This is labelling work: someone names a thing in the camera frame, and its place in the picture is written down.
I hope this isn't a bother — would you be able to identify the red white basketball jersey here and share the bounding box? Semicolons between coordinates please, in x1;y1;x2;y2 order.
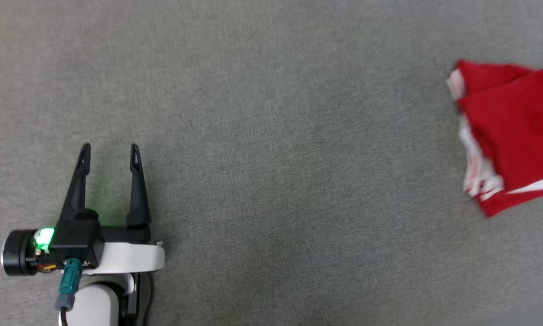
447;59;543;219

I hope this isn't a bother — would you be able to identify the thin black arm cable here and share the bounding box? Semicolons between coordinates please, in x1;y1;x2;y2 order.
138;272;155;326

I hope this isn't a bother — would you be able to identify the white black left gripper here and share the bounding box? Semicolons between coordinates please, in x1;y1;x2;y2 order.
59;143;165;296

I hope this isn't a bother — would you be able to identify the teal left camera cable connector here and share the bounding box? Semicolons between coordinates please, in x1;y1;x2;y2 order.
56;258;83;312

